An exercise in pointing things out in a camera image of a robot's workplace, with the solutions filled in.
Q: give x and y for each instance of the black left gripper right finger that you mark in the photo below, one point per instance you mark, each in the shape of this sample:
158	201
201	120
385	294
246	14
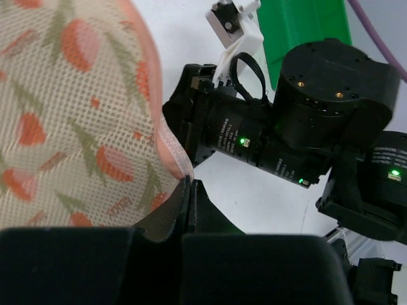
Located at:
256	269

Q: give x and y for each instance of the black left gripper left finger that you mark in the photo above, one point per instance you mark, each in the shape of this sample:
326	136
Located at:
139	264

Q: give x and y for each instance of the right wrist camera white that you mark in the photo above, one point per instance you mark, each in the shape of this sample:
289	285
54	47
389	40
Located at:
235	26

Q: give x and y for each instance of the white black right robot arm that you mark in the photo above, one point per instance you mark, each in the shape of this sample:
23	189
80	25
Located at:
328	117

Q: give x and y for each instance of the floral pink mesh laundry bag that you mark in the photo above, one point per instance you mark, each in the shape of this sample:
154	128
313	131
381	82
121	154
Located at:
83	137

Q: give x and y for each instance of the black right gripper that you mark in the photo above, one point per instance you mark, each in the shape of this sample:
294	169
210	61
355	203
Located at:
207	119

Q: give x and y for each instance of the green plastic tray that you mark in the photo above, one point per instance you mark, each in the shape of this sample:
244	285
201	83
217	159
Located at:
286	24

